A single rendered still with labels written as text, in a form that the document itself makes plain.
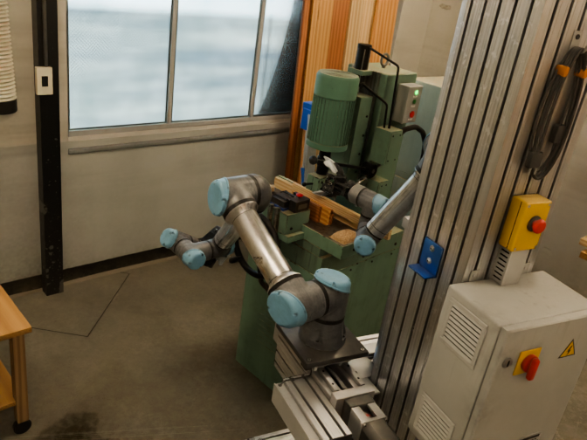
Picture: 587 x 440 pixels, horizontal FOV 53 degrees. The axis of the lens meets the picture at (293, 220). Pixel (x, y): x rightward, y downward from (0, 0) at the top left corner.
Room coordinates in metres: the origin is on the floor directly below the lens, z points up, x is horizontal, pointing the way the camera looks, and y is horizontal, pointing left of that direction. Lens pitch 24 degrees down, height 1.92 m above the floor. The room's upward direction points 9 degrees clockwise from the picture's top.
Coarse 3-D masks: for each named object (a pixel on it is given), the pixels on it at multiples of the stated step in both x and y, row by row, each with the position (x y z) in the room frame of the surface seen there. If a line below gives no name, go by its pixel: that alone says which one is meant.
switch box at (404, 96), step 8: (400, 88) 2.54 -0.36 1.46; (408, 88) 2.51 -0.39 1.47; (416, 88) 2.54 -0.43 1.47; (400, 96) 2.53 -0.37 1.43; (408, 96) 2.51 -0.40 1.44; (400, 104) 2.52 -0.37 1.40; (408, 104) 2.51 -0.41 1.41; (416, 104) 2.56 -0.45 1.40; (400, 112) 2.52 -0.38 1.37; (408, 112) 2.52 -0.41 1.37; (416, 112) 2.57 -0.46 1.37; (400, 120) 2.51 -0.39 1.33; (408, 120) 2.53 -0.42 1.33
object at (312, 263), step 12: (396, 228) 2.58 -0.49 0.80; (384, 240) 2.47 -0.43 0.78; (396, 240) 2.54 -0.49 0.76; (288, 252) 2.28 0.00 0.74; (300, 252) 2.23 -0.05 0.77; (300, 264) 2.22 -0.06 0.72; (312, 264) 2.18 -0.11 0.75; (324, 264) 2.16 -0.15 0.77; (336, 264) 2.22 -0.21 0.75; (348, 264) 2.28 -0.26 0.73
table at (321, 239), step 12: (276, 192) 2.55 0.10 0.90; (312, 228) 2.22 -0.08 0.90; (324, 228) 2.24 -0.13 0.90; (336, 228) 2.26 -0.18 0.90; (348, 228) 2.27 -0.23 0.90; (288, 240) 2.16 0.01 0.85; (312, 240) 2.20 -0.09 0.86; (324, 240) 2.15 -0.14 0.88; (336, 252) 2.10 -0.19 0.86; (348, 252) 2.12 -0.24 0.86
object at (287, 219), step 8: (272, 216) 2.23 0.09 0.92; (280, 216) 2.20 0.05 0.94; (288, 216) 2.18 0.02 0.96; (296, 216) 2.21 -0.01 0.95; (304, 216) 2.25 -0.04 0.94; (280, 224) 2.19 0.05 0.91; (288, 224) 2.18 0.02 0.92; (296, 224) 2.22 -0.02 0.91; (280, 232) 2.19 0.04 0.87; (288, 232) 2.19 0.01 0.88
